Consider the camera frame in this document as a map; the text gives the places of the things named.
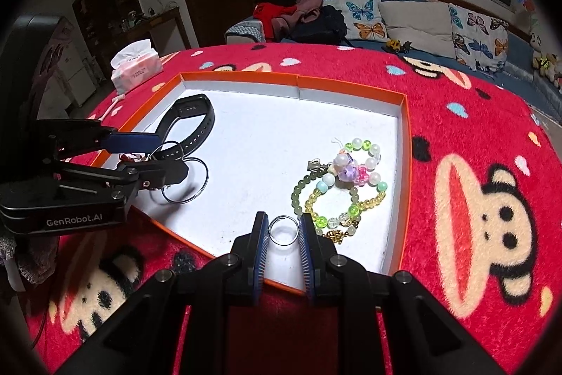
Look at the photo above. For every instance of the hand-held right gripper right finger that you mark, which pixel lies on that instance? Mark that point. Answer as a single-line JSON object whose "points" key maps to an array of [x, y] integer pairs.
{"points": [[308, 256]]}

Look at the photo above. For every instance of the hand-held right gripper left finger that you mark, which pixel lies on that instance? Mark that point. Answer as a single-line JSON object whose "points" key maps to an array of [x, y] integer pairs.
{"points": [[261, 256]]}

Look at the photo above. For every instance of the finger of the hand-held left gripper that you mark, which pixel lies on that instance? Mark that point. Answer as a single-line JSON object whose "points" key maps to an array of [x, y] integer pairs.
{"points": [[131, 142], [158, 172]]}

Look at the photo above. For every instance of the black smart band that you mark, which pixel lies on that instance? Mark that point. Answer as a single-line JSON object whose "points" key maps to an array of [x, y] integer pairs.
{"points": [[206, 124]]}

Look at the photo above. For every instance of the orange tray box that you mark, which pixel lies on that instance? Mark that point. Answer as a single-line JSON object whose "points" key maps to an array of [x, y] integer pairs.
{"points": [[263, 129]]}

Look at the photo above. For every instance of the grey knit glove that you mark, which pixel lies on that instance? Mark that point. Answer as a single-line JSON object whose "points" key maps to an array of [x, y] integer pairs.
{"points": [[22, 258]]}

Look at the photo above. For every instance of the pink tissue box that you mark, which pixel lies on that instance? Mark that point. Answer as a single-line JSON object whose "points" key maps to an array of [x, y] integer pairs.
{"points": [[136, 72]]}

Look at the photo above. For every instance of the white cabinet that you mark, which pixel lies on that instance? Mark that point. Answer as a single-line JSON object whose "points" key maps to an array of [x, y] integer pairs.
{"points": [[72, 67]]}

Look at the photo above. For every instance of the wooden side table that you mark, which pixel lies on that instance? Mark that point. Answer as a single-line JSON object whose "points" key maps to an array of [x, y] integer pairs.
{"points": [[158, 21]]}

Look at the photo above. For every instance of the red garment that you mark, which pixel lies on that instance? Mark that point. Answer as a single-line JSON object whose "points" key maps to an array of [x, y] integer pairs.
{"points": [[272, 12]]}

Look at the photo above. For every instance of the red cartoon printed blanket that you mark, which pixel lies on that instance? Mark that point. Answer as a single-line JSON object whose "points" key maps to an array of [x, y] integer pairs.
{"points": [[439, 116]]}

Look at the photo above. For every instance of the yellow toy truck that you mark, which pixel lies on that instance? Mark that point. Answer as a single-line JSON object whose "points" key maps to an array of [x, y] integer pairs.
{"points": [[397, 45]]}

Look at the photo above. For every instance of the butterfly print pillow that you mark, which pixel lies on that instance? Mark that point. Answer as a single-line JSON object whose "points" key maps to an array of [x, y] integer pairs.
{"points": [[360, 19], [478, 36]]}

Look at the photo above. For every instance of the cream plain pillow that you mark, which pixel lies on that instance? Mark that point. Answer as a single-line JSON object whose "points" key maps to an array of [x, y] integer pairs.
{"points": [[417, 25]]}

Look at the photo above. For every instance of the blue sofa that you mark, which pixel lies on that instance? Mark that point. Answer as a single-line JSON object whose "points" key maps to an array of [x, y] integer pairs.
{"points": [[522, 89]]}

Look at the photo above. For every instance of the plush toys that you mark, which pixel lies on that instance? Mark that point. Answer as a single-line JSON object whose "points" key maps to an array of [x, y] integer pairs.
{"points": [[546, 63]]}

